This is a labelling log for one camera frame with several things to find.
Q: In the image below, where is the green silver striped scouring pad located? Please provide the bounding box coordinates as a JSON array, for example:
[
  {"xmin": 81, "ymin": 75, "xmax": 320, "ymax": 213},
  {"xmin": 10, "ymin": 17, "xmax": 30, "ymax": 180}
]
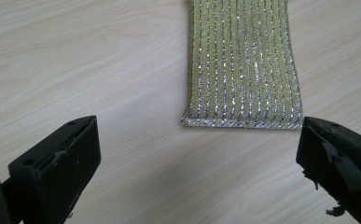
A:
[{"xmin": 180, "ymin": 0, "xmax": 305, "ymax": 131}]

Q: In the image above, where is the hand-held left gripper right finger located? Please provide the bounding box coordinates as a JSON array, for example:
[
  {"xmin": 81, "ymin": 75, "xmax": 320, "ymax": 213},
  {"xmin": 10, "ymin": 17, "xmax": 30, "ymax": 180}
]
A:
[{"xmin": 295, "ymin": 116, "xmax": 361, "ymax": 224}]

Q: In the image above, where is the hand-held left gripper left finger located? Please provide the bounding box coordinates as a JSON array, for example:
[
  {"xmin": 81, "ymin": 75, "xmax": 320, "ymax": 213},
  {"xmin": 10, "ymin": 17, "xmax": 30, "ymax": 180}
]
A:
[{"xmin": 1, "ymin": 115, "xmax": 102, "ymax": 224}]

